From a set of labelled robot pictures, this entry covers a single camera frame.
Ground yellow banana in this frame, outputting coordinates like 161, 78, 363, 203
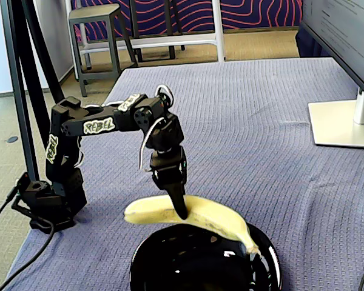
123, 194, 260, 255

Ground black camera stand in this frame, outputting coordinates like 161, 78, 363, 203
0, 0, 66, 182

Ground blue woven table cloth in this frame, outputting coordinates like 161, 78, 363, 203
4, 57, 364, 291

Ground glossy black plate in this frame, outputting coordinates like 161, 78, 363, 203
129, 222, 282, 291

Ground red white wrist servo wire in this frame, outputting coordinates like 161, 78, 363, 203
138, 84, 174, 173

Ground dark grey USB cable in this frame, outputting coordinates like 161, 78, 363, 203
0, 219, 55, 291

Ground dark grey power cable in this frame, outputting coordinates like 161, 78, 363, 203
0, 181, 22, 246

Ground grey metal stool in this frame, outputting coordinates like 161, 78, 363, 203
68, 3, 139, 98

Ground white metal table frame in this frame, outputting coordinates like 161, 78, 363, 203
78, 0, 227, 63

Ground blue red wavy pattern panel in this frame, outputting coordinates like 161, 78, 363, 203
72, 0, 304, 40

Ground monitor with silver stand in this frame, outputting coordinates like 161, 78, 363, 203
300, 0, 364, 150

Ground black metal frame legs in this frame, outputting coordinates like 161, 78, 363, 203
129, 0, 186, 61

